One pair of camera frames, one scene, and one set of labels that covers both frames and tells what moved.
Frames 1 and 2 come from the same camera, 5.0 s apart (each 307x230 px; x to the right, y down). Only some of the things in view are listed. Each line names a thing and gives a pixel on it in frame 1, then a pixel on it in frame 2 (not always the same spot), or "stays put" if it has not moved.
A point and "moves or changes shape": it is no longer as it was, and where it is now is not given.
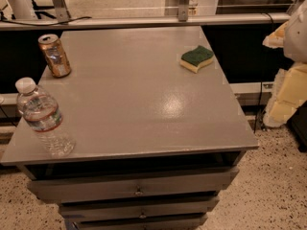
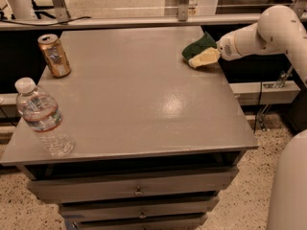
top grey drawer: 80,189 stays put
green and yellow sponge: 196,58 moves or changes shape
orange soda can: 55,55 stays put
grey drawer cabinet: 158,131 stays put
